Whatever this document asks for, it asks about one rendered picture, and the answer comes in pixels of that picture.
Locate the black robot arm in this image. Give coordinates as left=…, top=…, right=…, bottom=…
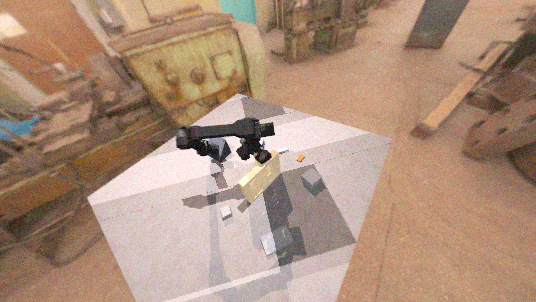
left=175, top=117, right=275, bottom=161

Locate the white cube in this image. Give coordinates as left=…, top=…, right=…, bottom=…
left=220, top=205, right=233, bottom=220

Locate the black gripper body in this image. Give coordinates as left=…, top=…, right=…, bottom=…
left=240, top=138, right=272, bottom=164

